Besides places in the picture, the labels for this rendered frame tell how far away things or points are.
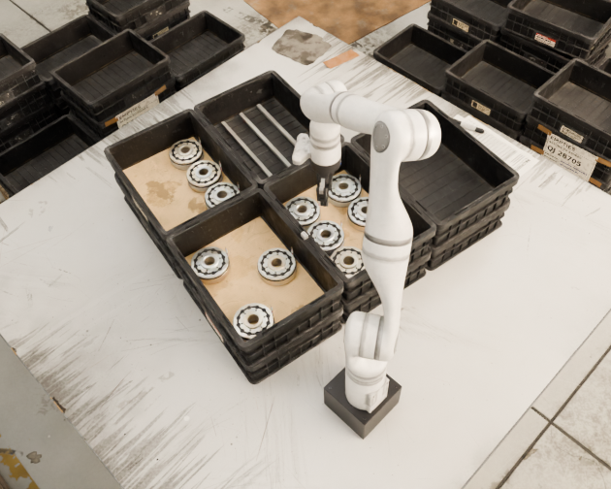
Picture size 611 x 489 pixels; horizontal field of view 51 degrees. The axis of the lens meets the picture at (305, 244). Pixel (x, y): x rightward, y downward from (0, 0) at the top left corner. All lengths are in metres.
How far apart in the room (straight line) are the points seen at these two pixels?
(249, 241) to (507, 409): 0.81
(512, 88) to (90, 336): 2.02
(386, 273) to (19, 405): 1.81
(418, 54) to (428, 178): 1.41
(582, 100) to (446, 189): 1.06
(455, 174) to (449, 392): 0.65
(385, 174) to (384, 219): 0.09
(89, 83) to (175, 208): 1.17
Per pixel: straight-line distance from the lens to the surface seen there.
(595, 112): 2.80
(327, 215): 1.82
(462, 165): 1.99
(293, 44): 2.60
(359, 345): 1.29
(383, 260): 1.20
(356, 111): 1.27
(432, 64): 3.22
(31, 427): 2.65
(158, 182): 1.98
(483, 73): 3.04
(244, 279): 1.71
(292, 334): 1.61
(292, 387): 1.70
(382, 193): 1.15
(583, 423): 2.57
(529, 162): 2.22
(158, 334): 1.83
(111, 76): 2.96
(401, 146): 1.11
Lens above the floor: 2.26
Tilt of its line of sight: 54 degrees down
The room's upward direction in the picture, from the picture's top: 4 degrees counter-clockwise
